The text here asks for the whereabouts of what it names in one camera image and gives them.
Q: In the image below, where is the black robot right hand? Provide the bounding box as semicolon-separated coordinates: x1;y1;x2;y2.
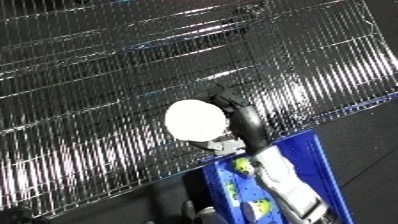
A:
186;85;274;157

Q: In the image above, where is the white paper cup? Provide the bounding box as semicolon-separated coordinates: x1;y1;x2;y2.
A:
163;99;230;143

